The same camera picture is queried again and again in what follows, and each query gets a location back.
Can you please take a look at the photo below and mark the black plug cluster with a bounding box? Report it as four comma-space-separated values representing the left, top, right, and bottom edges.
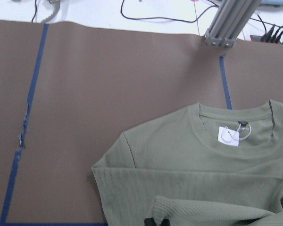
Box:
250, 15, 283, 45

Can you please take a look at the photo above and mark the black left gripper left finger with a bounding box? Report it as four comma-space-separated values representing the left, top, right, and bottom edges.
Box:
144, 218, 154, 226

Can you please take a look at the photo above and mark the olive green long-sleeve shirt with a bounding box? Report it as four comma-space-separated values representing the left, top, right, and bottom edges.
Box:
92, 100, 283, 226

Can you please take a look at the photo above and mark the black thin table cable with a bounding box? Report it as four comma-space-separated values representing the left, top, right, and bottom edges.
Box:
32, 0, 221, 24

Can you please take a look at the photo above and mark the brown table mat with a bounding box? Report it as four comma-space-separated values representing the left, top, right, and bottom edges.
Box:
0, 21, 283, 226

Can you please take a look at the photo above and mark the metal reacher grabber tool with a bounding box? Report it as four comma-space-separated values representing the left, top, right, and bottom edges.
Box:
41, 0, 61, 24

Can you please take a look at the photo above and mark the white paper garment tag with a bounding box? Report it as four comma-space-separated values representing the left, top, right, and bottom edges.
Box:
217, 126, 240, 147

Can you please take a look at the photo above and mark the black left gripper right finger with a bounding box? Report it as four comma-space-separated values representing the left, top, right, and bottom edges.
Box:
160, 219, 170, 226

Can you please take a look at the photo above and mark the aluminium frame post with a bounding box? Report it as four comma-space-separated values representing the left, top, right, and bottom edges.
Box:
205, 0, 261, 48

